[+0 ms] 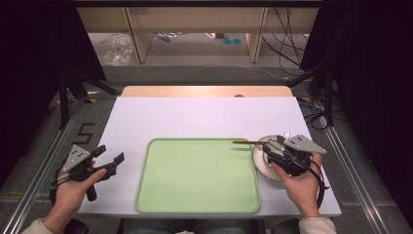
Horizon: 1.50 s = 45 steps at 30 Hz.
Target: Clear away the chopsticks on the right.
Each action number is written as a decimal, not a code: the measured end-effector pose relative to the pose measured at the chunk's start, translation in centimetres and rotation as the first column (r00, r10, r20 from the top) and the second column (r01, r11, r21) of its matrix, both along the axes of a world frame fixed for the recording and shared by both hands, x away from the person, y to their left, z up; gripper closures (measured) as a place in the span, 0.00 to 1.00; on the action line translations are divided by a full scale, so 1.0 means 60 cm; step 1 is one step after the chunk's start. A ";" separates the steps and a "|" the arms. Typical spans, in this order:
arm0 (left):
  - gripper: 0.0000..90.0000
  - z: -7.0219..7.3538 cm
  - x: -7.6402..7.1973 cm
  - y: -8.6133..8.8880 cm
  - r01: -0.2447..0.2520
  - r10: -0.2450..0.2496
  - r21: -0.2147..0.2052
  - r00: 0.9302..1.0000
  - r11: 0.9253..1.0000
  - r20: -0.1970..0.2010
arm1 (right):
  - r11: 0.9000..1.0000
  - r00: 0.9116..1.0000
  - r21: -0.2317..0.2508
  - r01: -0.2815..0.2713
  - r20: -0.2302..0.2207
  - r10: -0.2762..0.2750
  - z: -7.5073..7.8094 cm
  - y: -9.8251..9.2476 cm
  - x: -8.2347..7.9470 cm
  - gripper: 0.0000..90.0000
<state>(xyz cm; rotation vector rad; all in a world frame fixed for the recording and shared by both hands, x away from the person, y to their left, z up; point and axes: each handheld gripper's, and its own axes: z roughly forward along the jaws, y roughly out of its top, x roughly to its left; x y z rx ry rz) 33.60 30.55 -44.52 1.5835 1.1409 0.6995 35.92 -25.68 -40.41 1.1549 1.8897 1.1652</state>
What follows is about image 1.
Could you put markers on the brown wooden chopstick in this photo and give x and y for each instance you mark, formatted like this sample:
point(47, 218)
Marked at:
point(246, 142)

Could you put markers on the person's right hand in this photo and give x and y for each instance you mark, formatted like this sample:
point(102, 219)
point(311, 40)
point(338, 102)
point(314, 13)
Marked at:
point(300, 190)

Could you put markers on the blue round objects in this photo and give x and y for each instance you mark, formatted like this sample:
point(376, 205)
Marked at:
point(232, 41)

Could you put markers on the round grey dish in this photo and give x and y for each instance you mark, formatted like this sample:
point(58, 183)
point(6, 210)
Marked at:
point(259, 162)

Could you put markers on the aluminium floor rail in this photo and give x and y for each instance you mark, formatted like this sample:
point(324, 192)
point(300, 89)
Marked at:
point(352, 172)
point(35, 182)

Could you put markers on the white table board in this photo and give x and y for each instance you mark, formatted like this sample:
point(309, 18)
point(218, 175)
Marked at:
point(195, 117)

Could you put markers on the black curtain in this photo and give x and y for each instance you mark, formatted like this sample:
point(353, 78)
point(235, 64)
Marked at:
point(370, 81)
point(35, 65)

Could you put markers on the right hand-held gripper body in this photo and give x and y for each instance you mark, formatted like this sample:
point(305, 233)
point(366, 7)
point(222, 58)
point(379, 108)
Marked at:
point(293, 156)

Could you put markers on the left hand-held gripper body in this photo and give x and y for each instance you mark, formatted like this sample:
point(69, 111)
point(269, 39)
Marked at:
point(75, 157)

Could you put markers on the green tray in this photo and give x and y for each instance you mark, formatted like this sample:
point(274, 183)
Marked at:
point(198, 177)

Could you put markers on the wooden shelf unit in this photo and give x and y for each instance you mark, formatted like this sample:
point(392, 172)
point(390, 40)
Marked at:
point(195, 19)

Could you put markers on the person's left hand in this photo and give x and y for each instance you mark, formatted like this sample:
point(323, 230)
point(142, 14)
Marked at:
point(69, 195)

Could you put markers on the black metal stand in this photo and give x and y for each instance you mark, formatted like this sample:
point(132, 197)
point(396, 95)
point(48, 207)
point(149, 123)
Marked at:
point(326, 94)
point(65, 94)

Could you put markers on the clear plastic bag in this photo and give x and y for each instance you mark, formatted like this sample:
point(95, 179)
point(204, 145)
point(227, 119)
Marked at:
point(117, 53)

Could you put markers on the light wooden table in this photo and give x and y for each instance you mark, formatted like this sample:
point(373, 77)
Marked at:
point(201, 91)

